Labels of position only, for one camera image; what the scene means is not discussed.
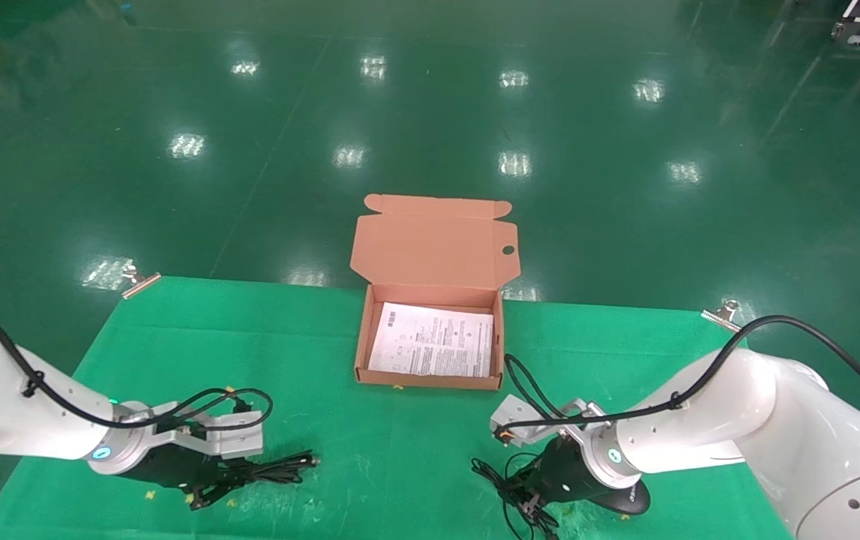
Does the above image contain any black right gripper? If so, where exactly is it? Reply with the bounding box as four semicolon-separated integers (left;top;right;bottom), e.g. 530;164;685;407
508;435;610;521

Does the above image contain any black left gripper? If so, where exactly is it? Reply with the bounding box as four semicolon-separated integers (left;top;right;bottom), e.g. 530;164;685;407
125;442;252;512

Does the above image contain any black data cable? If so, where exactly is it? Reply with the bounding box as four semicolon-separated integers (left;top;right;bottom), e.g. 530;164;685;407
197;451;320;502

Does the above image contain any black corded computer mouse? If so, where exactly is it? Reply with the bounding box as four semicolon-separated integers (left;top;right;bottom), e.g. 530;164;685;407
472;456;652;540

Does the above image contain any open brown cardboard box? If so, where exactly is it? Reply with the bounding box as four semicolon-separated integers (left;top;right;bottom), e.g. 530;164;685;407
350;193;522;392

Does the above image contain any green table cloth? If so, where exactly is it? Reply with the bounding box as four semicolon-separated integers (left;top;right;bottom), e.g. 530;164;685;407
0;275;794;540

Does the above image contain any white printed instruction sheet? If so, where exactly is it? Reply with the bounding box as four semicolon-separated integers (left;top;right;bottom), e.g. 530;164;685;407
368;301;496;379

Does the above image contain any metal binder clip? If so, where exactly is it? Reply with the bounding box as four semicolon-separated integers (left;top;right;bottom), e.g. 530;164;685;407
121;260;163;300
702;298;745;335

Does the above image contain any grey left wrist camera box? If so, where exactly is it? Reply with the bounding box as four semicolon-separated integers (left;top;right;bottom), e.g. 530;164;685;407
146;400;265;461

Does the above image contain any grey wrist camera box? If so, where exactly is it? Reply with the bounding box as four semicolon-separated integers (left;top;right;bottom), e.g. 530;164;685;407
146;400;265;461
490;395;615;452

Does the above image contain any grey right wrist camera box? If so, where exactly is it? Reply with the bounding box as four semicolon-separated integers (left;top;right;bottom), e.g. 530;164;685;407
490;395;615;452

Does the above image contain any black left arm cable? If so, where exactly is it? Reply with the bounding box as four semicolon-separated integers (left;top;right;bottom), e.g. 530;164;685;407
0;301;274;437

